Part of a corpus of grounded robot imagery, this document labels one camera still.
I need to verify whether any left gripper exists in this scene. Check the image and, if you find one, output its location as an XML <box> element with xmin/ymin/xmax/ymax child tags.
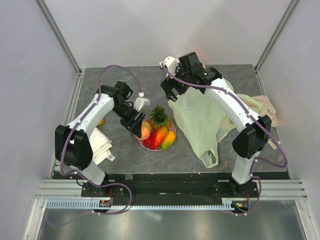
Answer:
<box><xmin>111</xmin><ymin>102</ymin><xmax>146</xmax><ymax>138</ymax></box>

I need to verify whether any green avocado print plastic bag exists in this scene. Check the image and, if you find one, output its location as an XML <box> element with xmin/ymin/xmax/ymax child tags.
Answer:
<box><xmin>167</xmin><ymin>79</ymin><xmax>264</xmax><ymax>169</ymax></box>

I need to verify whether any small yellow fake fruit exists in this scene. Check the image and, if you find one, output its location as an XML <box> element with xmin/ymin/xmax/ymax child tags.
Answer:
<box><xmin>97</xmin><ymin>119</ymin><xmax>105</xmax><ymax>126</ymax></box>

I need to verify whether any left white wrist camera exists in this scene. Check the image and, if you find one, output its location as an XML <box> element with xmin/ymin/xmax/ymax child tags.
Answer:
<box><xmin>133</xmin><ymin>92</ymin><xmax>151</xmax><ymax>112</ymax></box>

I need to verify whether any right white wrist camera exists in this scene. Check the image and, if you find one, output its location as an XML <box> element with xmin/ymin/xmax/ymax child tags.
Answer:
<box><xmin>159</xmin><ymin>56</ymin><xmax>180</xmax><ymax>76</ymax></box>

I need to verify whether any fake pineapple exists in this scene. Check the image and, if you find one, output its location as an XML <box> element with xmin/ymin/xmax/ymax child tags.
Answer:
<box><xmin>150</xmin><ymin>104</ymin><xmax>171</xmax><ymax>131</ymax></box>

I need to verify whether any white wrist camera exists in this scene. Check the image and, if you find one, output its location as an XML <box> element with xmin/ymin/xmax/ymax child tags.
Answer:
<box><xmin>159</xmin><ymin>56</ymin><xmax>180</xmax><ymax>76</ymax></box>
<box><xmin>133</xmin><ymin>92</ymin><xmax>151</xmax><ymax>112</ymax></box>

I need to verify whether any pink plate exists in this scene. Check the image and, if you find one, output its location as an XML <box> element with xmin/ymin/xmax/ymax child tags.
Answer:
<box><xmin>138</xmin><ymin>117</ymin><xmax>177</xmax><ymax>152</ymax></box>

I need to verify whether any beige crumpled cloth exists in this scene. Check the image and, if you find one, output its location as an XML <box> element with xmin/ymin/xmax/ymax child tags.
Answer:
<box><xmin>249</xmin><ymin>95</ymin><xmax>281</xmax><ymax>150</ymax></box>

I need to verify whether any fake peach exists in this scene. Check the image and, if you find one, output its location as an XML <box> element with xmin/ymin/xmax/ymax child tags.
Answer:
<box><xmin>139</xmin><ymin>121</ymin><xmax>153</xmax><ymax>140</ymax></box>

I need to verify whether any slotted cable duct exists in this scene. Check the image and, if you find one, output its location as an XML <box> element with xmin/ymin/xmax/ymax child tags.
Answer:
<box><xmin>46</xmin><ymin>199</ymin><xmax>235</xmax><ymax>211</ymax></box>

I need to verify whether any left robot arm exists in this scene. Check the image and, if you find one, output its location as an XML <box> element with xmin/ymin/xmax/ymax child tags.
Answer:
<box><xmin>54</xmin><ymin>81</ymin><xmax>147</xmax><ymax>197</ymax></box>

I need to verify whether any fake red orange mango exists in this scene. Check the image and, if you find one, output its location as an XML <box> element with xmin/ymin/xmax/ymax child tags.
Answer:
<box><xmin>152</xmin><ymin>126</ymin><xmax>169</xmax><ymax>149</ymax></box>

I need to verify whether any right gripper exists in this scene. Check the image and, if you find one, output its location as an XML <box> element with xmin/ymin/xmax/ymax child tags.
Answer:
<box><xmin>160</xmin><ymin>62</ymin><xmax>192</xmax><ymax>102</ymax></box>

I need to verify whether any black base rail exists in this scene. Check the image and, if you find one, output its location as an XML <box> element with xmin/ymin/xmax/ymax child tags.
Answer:
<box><xmin>81</xmin><ymin>172</ymin><xmax>259</xmax><ymax>199</ymax></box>

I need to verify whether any fake red bell pepper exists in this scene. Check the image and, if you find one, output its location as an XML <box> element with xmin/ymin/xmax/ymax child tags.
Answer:
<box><xmin>142</xmin><ymin>137</ymin><xmax>155</xmax><ymax>150</ymax></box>

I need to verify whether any white folded towel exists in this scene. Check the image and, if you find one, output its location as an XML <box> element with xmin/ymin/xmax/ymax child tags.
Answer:
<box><xmin>89</xmin><ymin>127</ymin><xmax>116</xmax><ymax>165</ymax></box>

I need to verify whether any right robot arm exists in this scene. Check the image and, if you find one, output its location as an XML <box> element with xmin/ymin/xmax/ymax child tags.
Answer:
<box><xmin>159</xmin><ymin>52</ymin><xmax>272</xmax><ymax>197</ymax></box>

